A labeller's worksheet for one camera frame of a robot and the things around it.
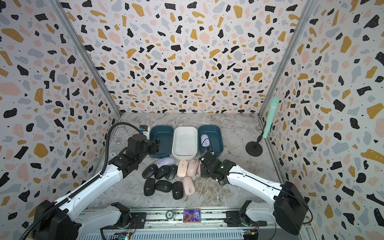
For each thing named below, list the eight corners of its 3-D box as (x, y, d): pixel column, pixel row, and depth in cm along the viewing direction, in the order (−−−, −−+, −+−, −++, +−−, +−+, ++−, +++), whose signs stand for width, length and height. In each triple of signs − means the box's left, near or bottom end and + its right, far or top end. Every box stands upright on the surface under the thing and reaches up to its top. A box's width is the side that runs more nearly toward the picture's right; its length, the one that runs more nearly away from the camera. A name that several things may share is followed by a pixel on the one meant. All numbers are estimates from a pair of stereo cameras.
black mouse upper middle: (155, 179, 88) (154, 176, 85) (158, 167, 93) (156, 164, 90) (167, 179, 89) (166, 176, 85) (169, 168, 93) (168, 165, 90)
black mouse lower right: (171, 199, 82) (170, 197, 80) (173, 183, 88) (173, 181, 86) (182, 199, 82) (182, 197, 80) (184, 183, 88) (183, 181, 86)
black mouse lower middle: (155, 192, 84) (154, 190, 82) (157, 182, 88) (156, 180, 86) (171, 192, 85) (170, 190, 82) (172, 182, 88) (172, 180, 86)
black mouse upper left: (141, 176, 90) (139, 173, 88) (154, 164, 95) (153, 162, 93) (145, 181, 88) (144, 179, 86) (159, 169, 93) (158, 167, 91)
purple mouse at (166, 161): (157, 167, 93) (156, 166, 91) (157, 161, 96) (156, 159, 94) (175, 164, 95) (174, 162, 93) (174, 157, 98) (173, 155, 96)
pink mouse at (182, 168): (177, 177, 90) (176, 175, 88) (178, 161, 97) (178, 159, 95) (187, 177, 90) (186, 175, 88) (188, 161, 97) (187, 159, 95)
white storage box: (170, 161, 97) (168, 156, 92) (174, 131, 113) (173, 126, 108) (197, 161, 97) (197, 156, 92) (197, 132, 113) (197, 126, 108)
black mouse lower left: (142, 195, 83) (141, 194, 81) (146, 179, 89) (145, 178, 87) (154, 195, 83) (153, 194, 81) (157, 180, 89) (156, 178, 87)
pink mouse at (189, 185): (185, 196, 83) (185, 194, 81) (182, 179, 90) (182, 177, 87) (195, 194, 84) (195, 192, 82) (192, 177, 91) (192, 175, 88)
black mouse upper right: (165, 179, 89) (164, 176, 87) (169, 166, 94) (169, 163, 92) (174, 180, 88) (173, 178, 86) (178, 167, 94) (177, 165, 91)
